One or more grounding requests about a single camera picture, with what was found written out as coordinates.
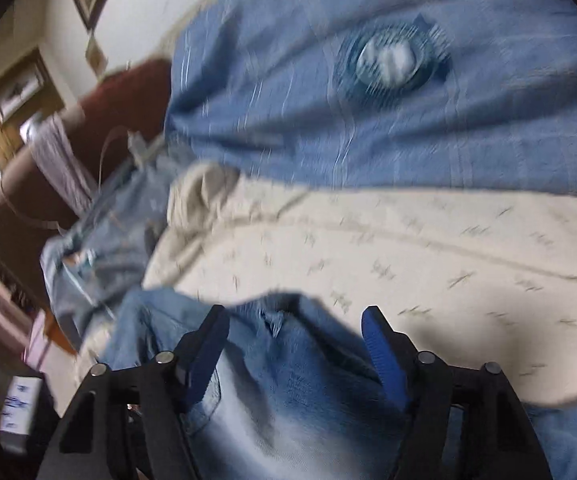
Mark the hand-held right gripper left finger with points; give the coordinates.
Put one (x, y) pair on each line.
(202, 360)

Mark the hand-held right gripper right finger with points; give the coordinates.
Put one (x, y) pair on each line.
(382, 355)

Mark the blue denim pants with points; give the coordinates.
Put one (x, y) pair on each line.
(293, 385)

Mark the cream patterned blanket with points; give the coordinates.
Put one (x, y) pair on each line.
(418, 260)

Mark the pile of light denim clothes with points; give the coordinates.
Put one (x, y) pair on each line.
(103, 240)

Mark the pink box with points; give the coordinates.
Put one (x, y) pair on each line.
(36, 340)

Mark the white printed box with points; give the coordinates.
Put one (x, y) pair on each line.
(17, 405)

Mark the grey patterned cloth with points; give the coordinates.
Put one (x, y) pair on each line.
(63, 160)

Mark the brown sofa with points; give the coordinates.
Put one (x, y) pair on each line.
(118, 105)

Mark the blue striped bedsheet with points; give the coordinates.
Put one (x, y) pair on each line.
(268, 85)

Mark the wooden glass-door cabinet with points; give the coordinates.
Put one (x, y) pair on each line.
(13, 90)

